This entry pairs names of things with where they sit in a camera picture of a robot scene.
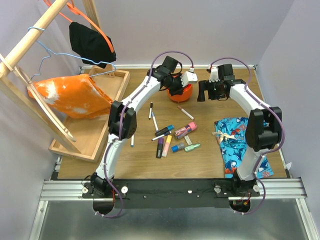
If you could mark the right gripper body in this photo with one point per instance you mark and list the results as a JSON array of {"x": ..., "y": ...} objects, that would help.
[{"x": 216, "y": 94}]

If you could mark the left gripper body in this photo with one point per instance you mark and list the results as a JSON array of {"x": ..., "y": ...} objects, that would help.
[{"x": 174, "y": 83}]

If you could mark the black cap white marker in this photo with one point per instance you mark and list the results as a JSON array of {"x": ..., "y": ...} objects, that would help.
[{"x": 150, "y": 110}]

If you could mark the brown cap white marker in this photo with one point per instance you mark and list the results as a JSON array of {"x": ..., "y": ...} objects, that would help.
[{"x": 186, "y": 113}]

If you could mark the purple cap white marker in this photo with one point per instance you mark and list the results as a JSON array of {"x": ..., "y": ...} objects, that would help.
[{"x": 154, "y": 121}]

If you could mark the pink cap glue stick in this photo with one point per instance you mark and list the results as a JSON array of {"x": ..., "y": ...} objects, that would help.
[{"x": 182, "y": 132}]

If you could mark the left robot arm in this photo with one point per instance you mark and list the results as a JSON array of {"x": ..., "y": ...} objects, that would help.
[{"x": 122, "y": 123}]

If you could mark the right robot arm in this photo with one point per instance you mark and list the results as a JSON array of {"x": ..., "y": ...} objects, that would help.
[{"x": 264, "y": 130}]

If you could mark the blue shark print shorts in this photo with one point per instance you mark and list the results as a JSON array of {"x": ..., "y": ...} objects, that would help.
[{"x": 230, "y": 134}]

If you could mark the blue cap black highlighter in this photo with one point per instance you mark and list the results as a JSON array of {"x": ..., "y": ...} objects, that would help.
[{"x": 164, "y": 130}]

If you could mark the yellow cap pink highlighter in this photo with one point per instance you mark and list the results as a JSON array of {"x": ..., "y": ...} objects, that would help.
[{"x": 166, "y": 146}]

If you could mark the small beige eraser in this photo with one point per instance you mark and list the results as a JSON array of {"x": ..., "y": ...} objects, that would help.
[{"x": 187, "y": 139}]

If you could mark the white marker thin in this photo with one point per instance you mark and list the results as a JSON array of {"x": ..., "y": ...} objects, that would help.
[{"x": 162, "y": 135}]

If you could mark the purple cap black highlighter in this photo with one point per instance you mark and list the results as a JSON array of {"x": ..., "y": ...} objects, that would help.
[{"x": 160, "y": 145}]

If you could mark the green highlighter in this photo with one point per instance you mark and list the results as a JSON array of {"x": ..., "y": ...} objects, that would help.
[{"x": 192, "y": 147}]

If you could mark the blue cap grey glue stick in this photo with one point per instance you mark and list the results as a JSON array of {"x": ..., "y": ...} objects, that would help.
[{"x": 178, "y": 147}]

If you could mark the blue cap white marker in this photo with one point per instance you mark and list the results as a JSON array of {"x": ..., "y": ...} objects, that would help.
[{"x": 132, "y": 141}]

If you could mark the black cloth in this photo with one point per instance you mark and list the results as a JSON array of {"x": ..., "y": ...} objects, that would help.
[{"x": 90, "y": 45}]

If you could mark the orange tie-dye cloth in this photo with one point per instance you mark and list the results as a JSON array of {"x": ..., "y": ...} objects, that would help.
[{"x": 78, "y": 96}]

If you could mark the wooden clothes rack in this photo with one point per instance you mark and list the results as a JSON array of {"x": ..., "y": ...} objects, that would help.
[{"x": 42, "y": 115}]

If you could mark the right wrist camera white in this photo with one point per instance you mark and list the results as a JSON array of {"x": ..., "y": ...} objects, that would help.
[{"x": 214, "y": 76}]

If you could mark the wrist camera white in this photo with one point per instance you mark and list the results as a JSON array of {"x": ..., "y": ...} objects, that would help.
[
  {"x": 188, "y": 78},
  {"x": 214, "y": 76}
]

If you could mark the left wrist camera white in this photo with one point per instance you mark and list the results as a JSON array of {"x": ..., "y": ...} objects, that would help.
[{"x": 188, "y": 78}]

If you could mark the blue wire hanger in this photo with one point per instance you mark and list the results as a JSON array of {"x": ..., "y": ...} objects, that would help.
[{"x": 63, "y": 55}]

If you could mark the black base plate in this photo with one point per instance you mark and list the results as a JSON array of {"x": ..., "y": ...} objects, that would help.
[{"x": 169, "y": 193}]

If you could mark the aluminium rail frame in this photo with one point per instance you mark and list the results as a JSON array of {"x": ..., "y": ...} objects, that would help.
[{"x": 271, "y": 189}]

